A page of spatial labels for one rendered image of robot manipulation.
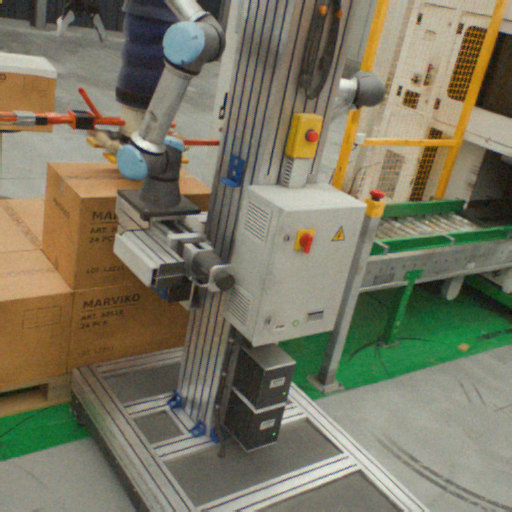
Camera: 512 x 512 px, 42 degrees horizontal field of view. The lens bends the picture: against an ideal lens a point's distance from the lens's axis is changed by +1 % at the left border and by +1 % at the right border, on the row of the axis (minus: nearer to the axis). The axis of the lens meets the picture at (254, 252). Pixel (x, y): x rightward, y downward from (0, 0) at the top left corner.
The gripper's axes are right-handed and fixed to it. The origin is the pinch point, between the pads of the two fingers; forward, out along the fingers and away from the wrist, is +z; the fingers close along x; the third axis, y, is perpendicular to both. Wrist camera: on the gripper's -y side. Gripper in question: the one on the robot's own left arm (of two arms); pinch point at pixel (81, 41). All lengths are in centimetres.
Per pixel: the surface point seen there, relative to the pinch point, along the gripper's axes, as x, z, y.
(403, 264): -188, 98, -7
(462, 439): -170, 152, -82
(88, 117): -15.6, 31.8, 25.4
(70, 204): -8, 65, 18
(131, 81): -30.7, 16.5, 23.2
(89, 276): -15, 92, 9
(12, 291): 13, 98, 14
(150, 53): -35.2, 4.7, 19.3
